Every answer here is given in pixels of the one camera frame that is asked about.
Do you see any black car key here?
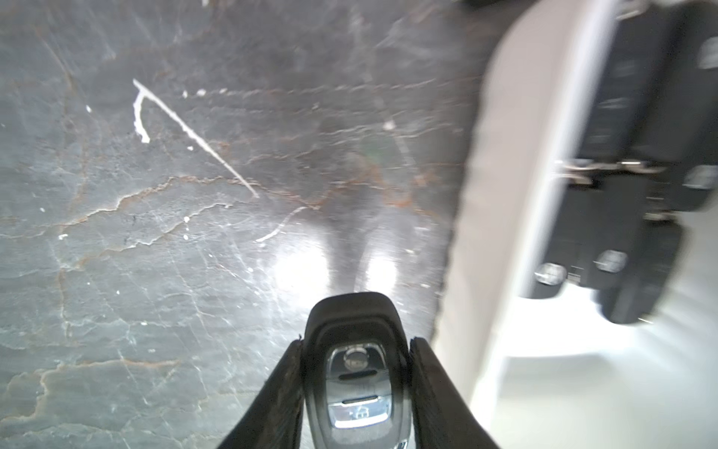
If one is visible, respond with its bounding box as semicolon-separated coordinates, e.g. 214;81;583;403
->
576;3;682;162

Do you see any white storage box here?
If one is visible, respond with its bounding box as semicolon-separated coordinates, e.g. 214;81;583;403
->
434;1;717;448

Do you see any large black key front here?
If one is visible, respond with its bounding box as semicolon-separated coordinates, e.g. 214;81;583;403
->
580;174;684;325

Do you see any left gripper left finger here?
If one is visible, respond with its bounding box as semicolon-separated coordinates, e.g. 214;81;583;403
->
219;340;304;449

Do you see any black VW key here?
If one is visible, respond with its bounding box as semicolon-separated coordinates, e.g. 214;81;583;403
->
631;1;717;211

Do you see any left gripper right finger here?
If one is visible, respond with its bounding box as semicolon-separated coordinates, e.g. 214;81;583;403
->
409;338;498;449

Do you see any black key with buttons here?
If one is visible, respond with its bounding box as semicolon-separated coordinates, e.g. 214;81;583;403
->
302;292;411;448

